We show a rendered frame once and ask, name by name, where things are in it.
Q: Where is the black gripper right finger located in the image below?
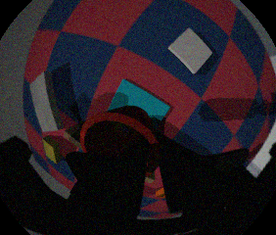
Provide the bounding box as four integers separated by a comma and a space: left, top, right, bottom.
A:
155, 130, 249, 214

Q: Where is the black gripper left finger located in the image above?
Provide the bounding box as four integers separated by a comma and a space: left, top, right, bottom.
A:
65, 136, 150, 214

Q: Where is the red cup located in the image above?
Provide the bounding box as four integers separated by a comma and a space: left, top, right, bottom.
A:
79, 106, 161, 177

